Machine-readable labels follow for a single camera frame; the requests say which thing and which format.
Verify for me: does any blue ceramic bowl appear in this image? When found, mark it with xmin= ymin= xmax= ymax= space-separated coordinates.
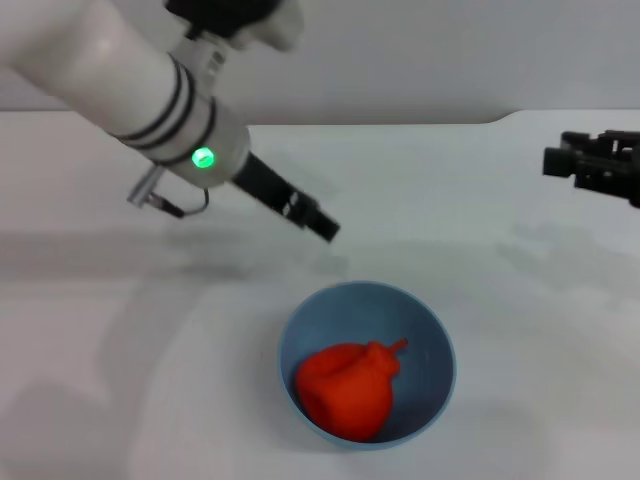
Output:
xmin=276 ymin=280 xmax=458 ymax=452

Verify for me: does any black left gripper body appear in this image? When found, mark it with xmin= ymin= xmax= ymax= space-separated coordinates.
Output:
xmin=231 ymin=152 xmax=321 ymax=232

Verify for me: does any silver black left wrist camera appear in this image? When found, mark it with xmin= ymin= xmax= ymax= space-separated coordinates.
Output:
xmin=164 ymin=0 xmax=306 ymax=53

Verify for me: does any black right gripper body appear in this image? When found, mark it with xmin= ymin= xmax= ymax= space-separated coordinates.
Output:
xmin=602 ymin=164 xmax=640 ymax=210

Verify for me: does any left arm cable with connector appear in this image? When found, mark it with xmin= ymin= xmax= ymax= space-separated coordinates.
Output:
xmin=126 ymin=166 xmax=211 ymax=219

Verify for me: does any orange toy fruit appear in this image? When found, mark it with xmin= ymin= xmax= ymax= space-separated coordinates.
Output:
xmin=293 ymin=337 xmax=410 ymax=443

